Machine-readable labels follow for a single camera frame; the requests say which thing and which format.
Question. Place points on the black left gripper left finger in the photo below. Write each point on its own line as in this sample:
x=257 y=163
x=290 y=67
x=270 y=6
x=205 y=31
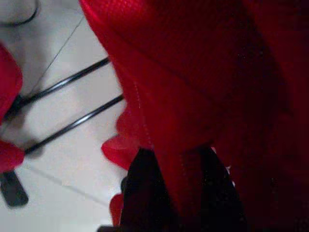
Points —
x=144 y=193

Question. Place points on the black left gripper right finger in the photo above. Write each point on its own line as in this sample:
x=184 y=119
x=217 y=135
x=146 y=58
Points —
x=219 y=193

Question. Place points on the plain red shirt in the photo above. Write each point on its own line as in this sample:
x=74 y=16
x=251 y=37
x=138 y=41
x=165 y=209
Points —
x=193 y=72

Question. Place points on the black metal clothes rack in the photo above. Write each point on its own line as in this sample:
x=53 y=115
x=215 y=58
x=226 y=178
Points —
x=72 y=77

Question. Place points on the red polo shirt white collar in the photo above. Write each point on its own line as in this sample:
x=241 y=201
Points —
x=9 y=79

